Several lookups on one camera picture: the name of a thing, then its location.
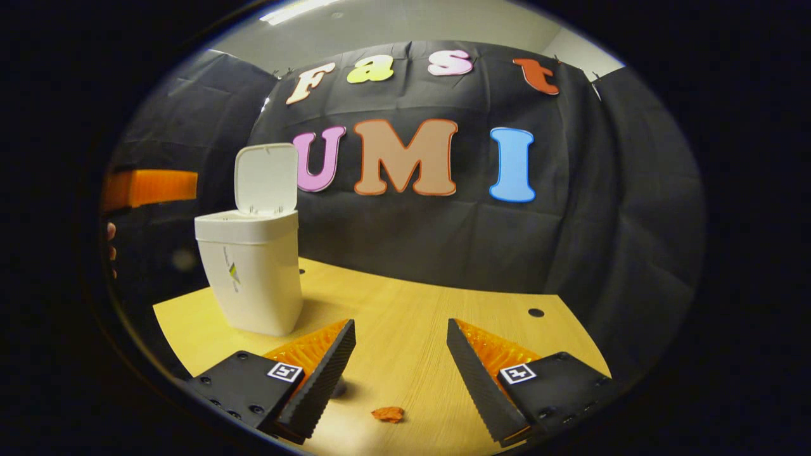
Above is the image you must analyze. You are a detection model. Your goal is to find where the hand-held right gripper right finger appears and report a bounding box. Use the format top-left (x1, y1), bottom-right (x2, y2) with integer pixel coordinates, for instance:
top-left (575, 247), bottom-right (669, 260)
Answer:
top-left (447, 318), bottom-right (614, 447)

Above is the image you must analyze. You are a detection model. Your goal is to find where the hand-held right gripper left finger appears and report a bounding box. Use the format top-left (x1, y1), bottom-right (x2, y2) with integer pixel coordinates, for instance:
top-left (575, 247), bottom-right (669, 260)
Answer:
top-left (188, 319), bottom-right (357, 444)

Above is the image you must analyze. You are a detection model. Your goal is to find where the wooden desktop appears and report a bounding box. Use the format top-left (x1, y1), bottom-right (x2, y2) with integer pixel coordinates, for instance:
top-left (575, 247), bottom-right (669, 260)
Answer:
top-left (153, 256), bottom-right (612, 456)

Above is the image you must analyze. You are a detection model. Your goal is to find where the white desktop garbage bin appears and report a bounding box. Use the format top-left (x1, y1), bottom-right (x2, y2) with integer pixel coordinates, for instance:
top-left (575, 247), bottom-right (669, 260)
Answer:
top-left (194, 143), bottom-right (303, 337)

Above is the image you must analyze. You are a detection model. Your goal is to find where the black backdrop cloth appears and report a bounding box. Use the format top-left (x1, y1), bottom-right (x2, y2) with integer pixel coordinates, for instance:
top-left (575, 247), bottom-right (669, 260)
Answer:
top-left (101, 40), bottom-right (707, 381)

